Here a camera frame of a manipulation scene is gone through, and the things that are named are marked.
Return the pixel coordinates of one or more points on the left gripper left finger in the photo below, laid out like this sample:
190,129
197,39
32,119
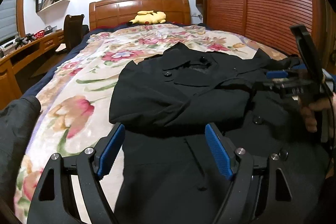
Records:
54,199

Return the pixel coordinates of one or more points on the folded navy blue garment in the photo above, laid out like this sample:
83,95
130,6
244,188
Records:
301,66

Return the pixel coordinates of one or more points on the yellow Pikachu plush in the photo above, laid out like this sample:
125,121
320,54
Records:
148,17

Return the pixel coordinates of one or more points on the red basket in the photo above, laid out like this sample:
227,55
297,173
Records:
39,34

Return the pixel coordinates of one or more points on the wooden desk with cabinets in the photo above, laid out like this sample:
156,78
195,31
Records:
19,59

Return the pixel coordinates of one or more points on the wooden headboard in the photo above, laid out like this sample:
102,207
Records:
111,13

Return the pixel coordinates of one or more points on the dark wooden chair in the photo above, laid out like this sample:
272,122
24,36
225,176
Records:
74,31

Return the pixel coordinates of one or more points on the black double-breasted coat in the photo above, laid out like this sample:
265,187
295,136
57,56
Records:
165,103

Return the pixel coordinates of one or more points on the grey window blind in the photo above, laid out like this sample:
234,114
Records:
8,22

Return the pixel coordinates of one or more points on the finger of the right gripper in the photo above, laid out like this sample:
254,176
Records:
277,74

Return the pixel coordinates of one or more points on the floral blanket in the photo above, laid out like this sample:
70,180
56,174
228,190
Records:
75,102

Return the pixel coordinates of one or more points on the person's right hand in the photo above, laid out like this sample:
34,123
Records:
308,112

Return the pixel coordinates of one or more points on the folded black padded jacket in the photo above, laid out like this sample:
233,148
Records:
17,122

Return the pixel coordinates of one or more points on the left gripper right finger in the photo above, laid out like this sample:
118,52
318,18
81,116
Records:
259,189

